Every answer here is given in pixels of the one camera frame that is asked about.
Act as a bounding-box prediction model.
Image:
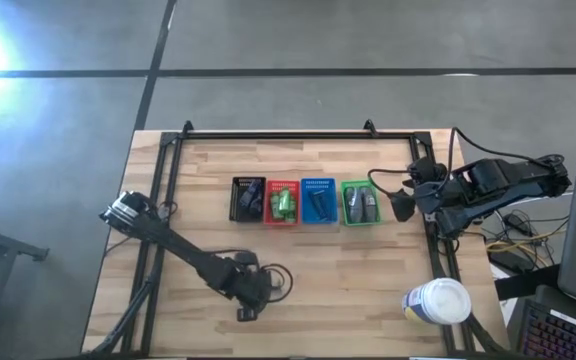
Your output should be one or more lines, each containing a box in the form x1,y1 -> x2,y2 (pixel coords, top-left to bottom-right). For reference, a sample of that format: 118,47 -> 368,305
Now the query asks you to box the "dark toiletry tube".
237,182 -> 254,209
248,179 -> 264,211

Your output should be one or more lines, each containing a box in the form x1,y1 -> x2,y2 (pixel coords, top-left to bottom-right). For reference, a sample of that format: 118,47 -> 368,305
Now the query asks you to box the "black power brick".
487,249 -> 524,274

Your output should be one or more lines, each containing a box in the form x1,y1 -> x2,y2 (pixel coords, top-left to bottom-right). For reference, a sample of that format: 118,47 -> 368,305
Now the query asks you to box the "black base cable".
102,237 -> 134,259

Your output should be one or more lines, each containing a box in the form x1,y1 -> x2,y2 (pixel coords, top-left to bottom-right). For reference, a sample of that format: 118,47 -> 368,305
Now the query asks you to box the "blue plastic basket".
300,177 -> 339,225

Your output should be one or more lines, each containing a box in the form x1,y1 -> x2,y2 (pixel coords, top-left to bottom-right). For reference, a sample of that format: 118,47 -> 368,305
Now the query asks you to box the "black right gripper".
390,157 -> 462,223

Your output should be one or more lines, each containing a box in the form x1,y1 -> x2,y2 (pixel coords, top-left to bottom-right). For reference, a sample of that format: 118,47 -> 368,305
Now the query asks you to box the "white-lidded wipes canister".
401,277 -> 473,326

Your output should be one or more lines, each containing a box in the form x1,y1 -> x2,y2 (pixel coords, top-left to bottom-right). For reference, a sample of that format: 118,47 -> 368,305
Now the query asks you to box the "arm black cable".
265,263 -> 295,304
446,126 -> 567,166

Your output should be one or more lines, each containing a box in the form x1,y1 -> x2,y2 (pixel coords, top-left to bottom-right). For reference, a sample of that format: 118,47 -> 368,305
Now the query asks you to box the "red plastic basket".
262,179 -> 301,226

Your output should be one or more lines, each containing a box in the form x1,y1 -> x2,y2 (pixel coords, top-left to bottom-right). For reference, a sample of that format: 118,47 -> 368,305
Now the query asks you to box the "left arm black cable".
265,263 -> 295,304

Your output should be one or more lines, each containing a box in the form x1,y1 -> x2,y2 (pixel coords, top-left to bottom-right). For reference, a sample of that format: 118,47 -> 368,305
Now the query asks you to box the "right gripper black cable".
366,168 -> 419,197

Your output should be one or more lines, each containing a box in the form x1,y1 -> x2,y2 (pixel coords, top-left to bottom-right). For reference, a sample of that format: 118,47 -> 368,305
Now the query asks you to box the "backlit black keyboard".
515,284 -> 576,360

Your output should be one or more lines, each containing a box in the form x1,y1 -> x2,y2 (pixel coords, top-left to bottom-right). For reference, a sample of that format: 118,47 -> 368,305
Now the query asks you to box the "yellow cable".
485,229 -> 567,256

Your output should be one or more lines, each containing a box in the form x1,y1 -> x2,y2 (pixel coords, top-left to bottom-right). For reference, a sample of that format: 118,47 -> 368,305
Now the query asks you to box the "black plastic basket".
228,176 -> 267,223

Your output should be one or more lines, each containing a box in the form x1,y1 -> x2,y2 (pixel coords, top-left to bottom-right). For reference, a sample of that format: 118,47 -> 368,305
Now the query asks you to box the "grey travel deodorant stick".
343,187 -> 364,224
360,186 -> 379,221

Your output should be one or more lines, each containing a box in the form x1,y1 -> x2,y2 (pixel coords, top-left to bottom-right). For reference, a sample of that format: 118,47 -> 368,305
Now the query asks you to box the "black power adapter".
502,212 -> 532,234

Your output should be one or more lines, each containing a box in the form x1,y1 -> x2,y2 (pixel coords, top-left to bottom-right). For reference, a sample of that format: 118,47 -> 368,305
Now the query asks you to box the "green plastic basket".
340,179 -> 383,227

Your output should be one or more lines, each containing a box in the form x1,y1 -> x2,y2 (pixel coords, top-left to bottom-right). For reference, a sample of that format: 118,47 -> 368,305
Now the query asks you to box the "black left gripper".
227,252 -> 272,322

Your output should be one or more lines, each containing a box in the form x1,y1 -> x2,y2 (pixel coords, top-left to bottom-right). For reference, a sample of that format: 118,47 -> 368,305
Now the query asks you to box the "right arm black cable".
446,126 -> 567,166

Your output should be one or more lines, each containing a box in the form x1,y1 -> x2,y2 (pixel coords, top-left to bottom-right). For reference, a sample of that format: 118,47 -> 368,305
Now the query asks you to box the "black metal table frame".
85,119 -> 512,359

